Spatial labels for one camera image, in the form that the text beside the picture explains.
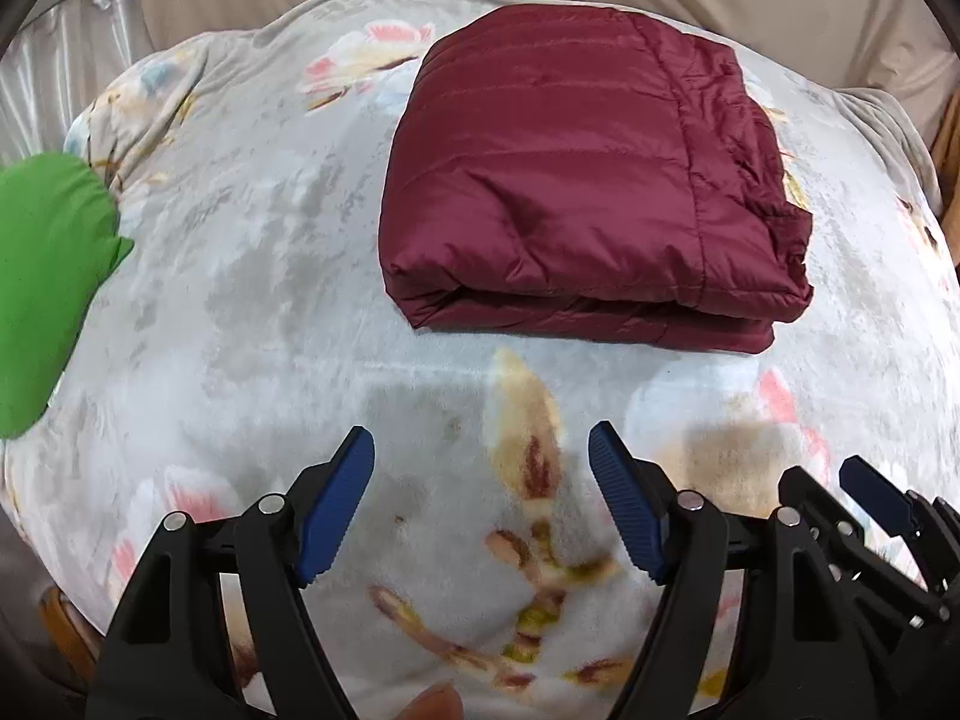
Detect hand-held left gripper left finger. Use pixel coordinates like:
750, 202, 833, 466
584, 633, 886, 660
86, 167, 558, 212
86, 426, 376, 720

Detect green cloth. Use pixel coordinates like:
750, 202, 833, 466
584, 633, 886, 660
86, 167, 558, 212
0, 151, 137, 440

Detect floral fleece blanket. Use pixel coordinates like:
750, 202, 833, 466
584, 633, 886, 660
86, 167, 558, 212
0, 0, 960, 720

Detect white satin curtain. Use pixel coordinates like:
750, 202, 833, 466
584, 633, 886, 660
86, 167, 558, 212
0, 0, 160, 160

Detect maroon quilted jacket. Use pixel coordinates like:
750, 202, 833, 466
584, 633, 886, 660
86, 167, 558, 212
377, 4, 816, 355

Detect person's left hand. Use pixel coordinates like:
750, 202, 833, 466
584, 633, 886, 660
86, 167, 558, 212
395, 681, 464, 720

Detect wooden furniture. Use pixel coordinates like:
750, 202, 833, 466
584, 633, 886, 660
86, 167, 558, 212
930, 90, 960, 192

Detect brown wooden frame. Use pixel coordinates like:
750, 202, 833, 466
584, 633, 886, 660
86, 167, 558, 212
37, 585, 104, 682

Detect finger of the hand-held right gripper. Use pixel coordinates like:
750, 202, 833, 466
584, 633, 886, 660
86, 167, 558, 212
778, 466, 952, 635
838, 456, 960, 586

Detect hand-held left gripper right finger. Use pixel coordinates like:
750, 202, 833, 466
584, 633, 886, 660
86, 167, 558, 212
589, 420, 901, 720

